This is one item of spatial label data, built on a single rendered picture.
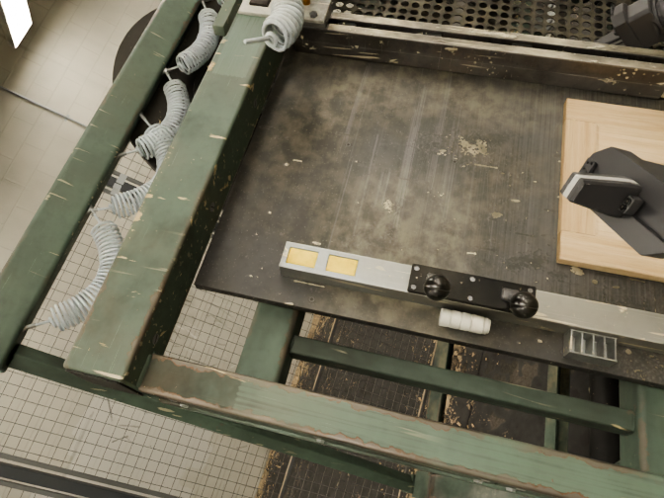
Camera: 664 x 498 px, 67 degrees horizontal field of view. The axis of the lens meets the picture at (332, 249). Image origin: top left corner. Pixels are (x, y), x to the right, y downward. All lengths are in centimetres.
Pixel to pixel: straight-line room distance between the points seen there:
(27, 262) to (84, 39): 499
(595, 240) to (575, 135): 23
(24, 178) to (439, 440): 520
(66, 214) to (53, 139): 437
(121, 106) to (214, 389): 97
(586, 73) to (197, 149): 79
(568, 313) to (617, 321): 7
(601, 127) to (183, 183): 80
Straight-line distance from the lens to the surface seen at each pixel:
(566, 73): 118
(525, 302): 73
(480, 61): 116
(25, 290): 135
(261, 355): 89
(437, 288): 71
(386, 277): 84
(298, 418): 77
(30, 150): 573
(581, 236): 97
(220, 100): 102
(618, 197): 48
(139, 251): 87
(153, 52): 168
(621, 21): 120
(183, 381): 82
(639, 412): 96
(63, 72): 604
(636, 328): 91
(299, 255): 86
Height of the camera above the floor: 192
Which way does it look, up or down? 18 degrees down
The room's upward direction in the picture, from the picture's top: 66 degrees counter-clockwise
